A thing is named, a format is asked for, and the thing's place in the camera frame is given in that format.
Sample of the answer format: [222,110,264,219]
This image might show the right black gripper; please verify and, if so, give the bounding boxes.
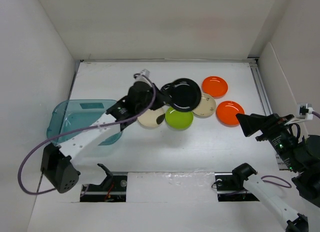
[236,111,303,171]

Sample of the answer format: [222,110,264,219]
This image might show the black plate with rim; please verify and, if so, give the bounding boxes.
[168,78,202,112]

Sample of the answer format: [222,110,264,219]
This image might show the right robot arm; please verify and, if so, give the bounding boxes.
[231,113,320,232]

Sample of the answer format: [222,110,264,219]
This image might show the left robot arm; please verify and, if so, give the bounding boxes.
[41,77,172,194]

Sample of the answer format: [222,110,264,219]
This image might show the teal plastic bin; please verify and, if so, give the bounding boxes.
[46,99,117,139]

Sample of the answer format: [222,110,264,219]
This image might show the orange plate lower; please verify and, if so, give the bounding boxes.
[216,100,245,127]

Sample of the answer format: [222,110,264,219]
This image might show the orange plate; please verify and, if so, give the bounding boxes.
[201,76,229,98]
[216,100,245,127]

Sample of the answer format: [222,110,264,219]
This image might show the green plate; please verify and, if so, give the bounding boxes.
[165,107,194,130]

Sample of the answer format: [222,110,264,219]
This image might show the beige plate with black patch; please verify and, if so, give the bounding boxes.
[137,108,165,128]

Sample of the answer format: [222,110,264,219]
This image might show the beige plate with flowers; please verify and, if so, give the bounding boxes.
[192,93,217,117]

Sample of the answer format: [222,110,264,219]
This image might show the orange plate upper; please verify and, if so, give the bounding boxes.
[201,76,229,98]

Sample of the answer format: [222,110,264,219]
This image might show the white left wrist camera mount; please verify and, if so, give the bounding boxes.
[133,69,151,81]

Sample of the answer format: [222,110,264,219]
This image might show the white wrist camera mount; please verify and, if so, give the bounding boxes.
[285,103,314,125]
[133,69,151,81]

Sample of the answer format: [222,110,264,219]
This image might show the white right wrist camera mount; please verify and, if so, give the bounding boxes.
[285,103,314,125]

